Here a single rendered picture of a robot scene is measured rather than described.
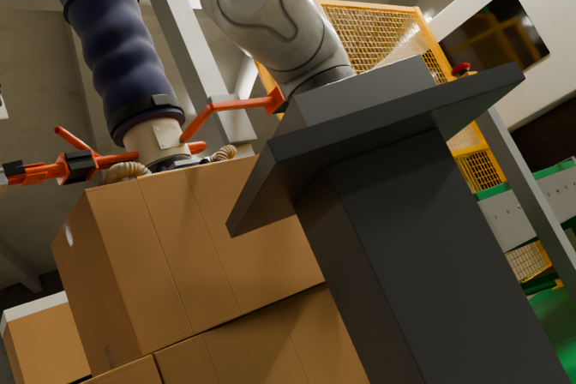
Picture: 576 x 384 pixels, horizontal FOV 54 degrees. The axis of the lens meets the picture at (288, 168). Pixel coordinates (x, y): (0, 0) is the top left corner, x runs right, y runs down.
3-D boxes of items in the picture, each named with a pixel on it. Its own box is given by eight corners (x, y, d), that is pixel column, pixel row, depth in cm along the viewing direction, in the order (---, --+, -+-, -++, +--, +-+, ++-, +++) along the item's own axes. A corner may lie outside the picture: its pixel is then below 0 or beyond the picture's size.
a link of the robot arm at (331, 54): (361, 76, 126) (318, -4, 131) (343, 52, 109) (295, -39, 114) (298, 111, 130) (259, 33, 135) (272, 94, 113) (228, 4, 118)
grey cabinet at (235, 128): (253, 142, 326) (233, 98, 333) (258, 138, 322) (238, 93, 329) (225, 147, 312) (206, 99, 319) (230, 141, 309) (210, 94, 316)
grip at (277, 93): (289, 113, 173) (282, 99, 174) (304, 98, 166) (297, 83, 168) (267, 116, 167) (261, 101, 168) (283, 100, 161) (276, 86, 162)
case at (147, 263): (271, 309, 188) (226, 201, 197) (340, 274, 158) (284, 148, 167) (93, 383, 151) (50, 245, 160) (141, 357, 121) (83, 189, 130)
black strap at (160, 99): (167, 139, 184) (163, 128, 185) (197, 102, 168) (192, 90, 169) (100, 148, 170) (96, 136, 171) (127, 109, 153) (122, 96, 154)
